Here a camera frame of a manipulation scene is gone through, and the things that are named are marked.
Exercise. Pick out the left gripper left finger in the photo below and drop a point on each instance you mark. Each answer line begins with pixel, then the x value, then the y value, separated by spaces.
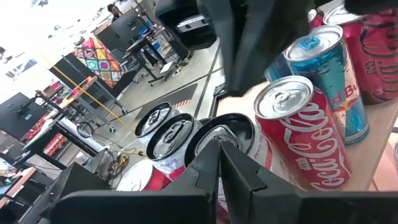
pixel 140 208

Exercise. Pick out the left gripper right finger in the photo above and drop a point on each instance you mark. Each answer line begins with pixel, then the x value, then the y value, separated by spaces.
pixel 295 208

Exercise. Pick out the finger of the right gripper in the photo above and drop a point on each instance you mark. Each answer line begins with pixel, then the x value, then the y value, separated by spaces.
pixel 289 18
pixel 239 46

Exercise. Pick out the red Fanta strawberry can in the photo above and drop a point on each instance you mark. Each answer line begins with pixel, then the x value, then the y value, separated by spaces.
pixel 140 179

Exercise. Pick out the white Celsius peach can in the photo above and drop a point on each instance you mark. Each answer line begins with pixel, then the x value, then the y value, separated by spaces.
pixel 172 140

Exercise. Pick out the white Celsius palm can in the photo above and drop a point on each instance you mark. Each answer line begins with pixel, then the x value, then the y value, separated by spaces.
pixel 154 119
pixel 236 130

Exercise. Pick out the black equipment cabinet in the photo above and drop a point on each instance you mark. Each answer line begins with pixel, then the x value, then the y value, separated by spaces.
pixel 186 18

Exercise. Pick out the black computer tower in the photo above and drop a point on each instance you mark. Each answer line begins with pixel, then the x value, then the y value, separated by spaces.
pixel 77 180

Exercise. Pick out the black hazard-striped floor mat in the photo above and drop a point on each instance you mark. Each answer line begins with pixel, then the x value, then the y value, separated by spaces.
pixel 174 99

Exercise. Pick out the black standing desk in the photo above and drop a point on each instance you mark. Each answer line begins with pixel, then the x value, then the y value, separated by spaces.
pixel 140 43

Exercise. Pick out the red storage bins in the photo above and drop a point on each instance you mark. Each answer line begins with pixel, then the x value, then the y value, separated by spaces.
pixel 53 143

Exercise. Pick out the wood-topped grey desk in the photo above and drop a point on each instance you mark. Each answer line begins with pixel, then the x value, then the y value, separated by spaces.
pixel 15 186

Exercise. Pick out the person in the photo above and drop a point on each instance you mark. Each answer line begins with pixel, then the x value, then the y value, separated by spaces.
pixel 114 11

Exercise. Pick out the wooden workbench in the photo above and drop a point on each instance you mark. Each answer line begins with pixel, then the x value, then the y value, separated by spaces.
pixel 77 90

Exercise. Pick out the colourful patchwork quilt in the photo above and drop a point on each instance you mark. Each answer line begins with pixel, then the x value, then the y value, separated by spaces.
pixel 99 62

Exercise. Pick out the black partition panel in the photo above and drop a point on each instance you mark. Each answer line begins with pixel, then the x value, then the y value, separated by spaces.
pixel 63 73

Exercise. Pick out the black flat screen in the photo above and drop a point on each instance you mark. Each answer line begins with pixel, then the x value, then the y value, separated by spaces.
pixel 15 115

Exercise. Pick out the black aluminium rig frame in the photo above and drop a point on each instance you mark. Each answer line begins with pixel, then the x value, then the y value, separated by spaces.
pixel 217 96

